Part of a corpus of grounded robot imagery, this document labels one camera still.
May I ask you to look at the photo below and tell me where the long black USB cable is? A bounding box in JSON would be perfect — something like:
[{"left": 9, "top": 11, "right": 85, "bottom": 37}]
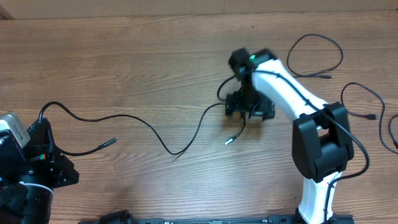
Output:
[{"left": 38, "top": 74, "right": 247, "bottom": 156}]

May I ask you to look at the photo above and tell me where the short black USB cable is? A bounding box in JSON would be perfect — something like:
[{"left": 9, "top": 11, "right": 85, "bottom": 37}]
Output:
[{"left": 340, "top": 82, "right": 398, "bottom": 156}]

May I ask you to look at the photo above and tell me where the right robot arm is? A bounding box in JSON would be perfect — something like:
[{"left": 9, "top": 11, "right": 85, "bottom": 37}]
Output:
[{"left": 225, "top": 48, "right": 354, "bottom": 223}]

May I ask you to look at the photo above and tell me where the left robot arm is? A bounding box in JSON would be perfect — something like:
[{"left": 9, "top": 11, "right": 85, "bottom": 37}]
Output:
[{"left": 1, "top": 118, "right": 80, "bottom": 223}]

